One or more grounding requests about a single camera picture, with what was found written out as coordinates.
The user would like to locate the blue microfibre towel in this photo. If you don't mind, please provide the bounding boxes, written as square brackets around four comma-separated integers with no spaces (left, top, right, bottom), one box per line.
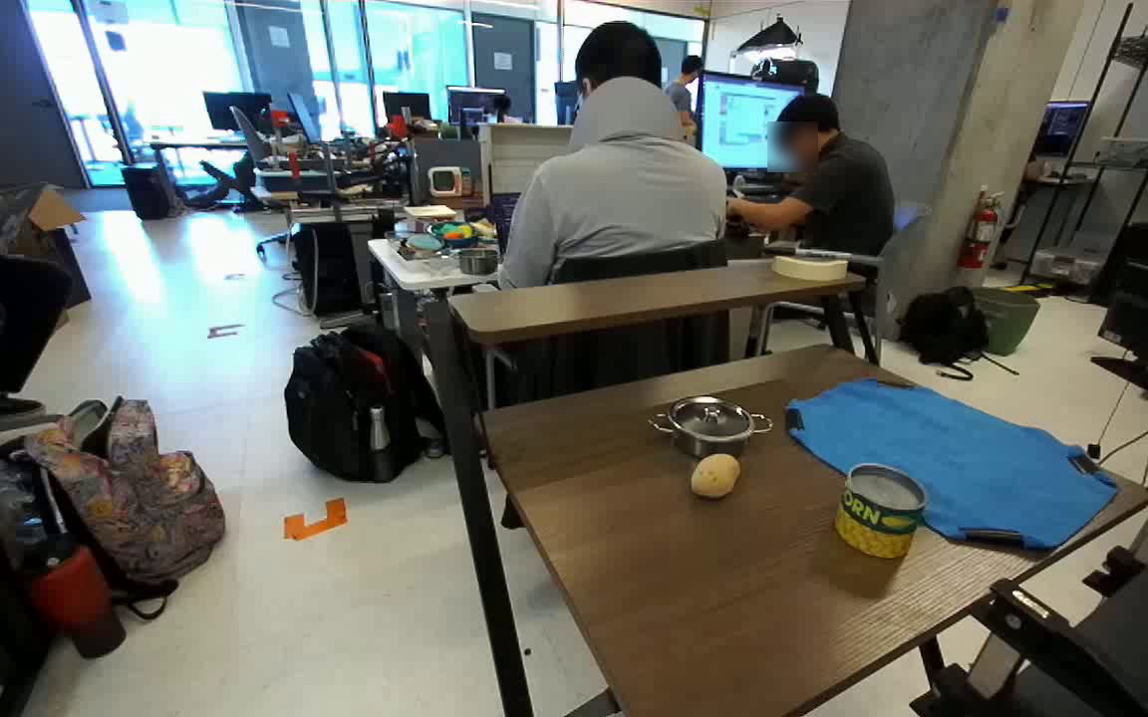
[786,379,1120,552]

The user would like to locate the red fire extinguisher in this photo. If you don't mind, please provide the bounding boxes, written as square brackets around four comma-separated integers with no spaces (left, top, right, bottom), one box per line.
[954,182,1009,278]

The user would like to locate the white cluttered table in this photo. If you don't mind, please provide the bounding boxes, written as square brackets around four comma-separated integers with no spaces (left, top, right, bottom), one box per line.
[368,233,505,334]

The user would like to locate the red bottle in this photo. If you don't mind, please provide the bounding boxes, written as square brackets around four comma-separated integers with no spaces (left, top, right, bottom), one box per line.
[24,543,133,662]

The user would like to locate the brown cardboard box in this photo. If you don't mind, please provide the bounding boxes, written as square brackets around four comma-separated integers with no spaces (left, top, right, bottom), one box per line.
[0,182,89,271]

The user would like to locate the cream plate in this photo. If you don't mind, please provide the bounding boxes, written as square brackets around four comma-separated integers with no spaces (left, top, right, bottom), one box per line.
[771,245,853,286]

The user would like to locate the wide brown wooden table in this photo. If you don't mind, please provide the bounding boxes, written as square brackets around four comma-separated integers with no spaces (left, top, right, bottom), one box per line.
[447,348,1148,717]

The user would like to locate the small steel pot with lid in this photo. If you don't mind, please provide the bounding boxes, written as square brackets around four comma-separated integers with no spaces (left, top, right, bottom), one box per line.
[650,390,778,462]

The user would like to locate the green bin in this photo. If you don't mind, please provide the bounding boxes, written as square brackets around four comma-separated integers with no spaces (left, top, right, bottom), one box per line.
[974,278,1046,357]

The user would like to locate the colourful patterned bag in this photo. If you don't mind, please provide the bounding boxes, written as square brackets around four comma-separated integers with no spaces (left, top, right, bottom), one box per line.
[20,394,230,596]

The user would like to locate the tin can yellow label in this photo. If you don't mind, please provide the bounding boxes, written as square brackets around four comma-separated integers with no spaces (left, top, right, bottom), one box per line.
[833,458,928,564]

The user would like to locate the lit computer monitor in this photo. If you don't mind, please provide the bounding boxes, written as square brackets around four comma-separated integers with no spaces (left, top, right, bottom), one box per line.
[694,67,804,174]

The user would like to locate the black office chair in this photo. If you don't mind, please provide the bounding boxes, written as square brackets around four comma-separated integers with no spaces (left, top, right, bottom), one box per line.
[492,233,736,410]

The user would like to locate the person in dark shirt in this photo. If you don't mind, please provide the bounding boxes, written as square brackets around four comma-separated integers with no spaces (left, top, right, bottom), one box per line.
[725,89,903,259]

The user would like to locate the pale yellow potato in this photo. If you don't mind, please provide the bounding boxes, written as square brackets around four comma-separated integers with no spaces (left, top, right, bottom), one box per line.
[685,450,747,500]

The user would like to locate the black duffel bag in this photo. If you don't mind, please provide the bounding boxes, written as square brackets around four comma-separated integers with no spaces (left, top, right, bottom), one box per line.
[903,284,994,371]

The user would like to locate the narrow brown wooden table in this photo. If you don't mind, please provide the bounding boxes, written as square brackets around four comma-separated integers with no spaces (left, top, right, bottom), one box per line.
[427,256,884,443]

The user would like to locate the black robot mount frame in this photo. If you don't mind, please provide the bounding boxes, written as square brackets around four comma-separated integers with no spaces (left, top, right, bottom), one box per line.
[908,495,1148,717]

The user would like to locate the person in grey hoodie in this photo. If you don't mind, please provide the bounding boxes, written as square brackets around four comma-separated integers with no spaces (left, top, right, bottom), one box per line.
[499,17,732,290]

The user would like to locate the black backpack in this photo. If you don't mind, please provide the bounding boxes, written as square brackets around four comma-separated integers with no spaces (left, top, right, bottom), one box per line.
[285,322,447,487]

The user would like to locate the black computer tower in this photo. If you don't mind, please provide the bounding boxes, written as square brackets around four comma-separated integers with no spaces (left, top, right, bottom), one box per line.
[293,216,372,320]

